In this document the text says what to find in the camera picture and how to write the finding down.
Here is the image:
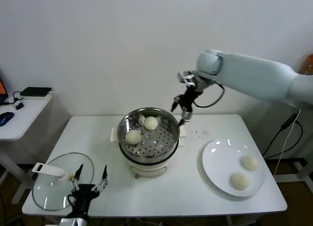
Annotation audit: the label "stainless steel steamer basket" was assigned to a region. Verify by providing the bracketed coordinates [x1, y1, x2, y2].
[110, 107, 188, 160]

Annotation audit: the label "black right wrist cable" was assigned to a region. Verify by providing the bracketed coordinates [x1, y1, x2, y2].
[195, 83, 225, 108]

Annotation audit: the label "white round plate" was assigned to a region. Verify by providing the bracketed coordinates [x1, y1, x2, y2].
[201, 138, 266, 197]

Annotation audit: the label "orange bottle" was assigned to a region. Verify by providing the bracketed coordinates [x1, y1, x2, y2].
[299, 54, 313, 75]

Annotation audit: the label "laptop with orange screen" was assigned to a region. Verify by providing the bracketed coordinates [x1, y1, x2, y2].
[0, 71, 9, 106]

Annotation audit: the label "blue computer mouse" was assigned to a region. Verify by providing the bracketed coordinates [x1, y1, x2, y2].
[0, 112, 14, 126]

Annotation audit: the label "white cable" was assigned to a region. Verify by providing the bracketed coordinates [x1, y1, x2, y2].
[275, 108, 302, 175]

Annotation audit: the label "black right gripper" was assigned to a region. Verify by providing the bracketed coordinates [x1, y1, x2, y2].
[170, 88, 200, 126]

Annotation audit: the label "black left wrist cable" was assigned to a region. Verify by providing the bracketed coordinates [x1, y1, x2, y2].
[67, 194, 77, 218]

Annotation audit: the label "black flat box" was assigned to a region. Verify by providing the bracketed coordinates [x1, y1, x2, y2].
[19, 87, 52, 97]

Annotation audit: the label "white steamed baozi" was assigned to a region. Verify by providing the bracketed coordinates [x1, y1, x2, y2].
[143, 116, 159, 131]
[231, 172, 250, 190]
[125, 130, 142, 145]
[241, 155, 259, 171]

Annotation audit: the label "scattered brown crumbs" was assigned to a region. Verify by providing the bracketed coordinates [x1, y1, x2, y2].
[190, 129, 208, 138]

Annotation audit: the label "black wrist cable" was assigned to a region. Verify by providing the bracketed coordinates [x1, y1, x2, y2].
[67, 194, 77, 218]
[195, 83, 225, 108]

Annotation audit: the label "thin black desk cable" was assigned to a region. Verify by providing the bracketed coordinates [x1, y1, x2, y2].
[2, 90, 24, 106]

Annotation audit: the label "white side table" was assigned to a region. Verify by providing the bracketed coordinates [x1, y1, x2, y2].
[0, 90, 58, 204]

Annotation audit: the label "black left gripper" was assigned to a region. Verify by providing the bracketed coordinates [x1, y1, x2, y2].
[69, 163, 109, 214]

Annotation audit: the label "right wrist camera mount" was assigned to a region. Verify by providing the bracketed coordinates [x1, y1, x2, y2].
[177, 70, 196, 89]

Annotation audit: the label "glass lid with white handle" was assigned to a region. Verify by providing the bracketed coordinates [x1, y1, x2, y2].
[31, 152, 95, 211]

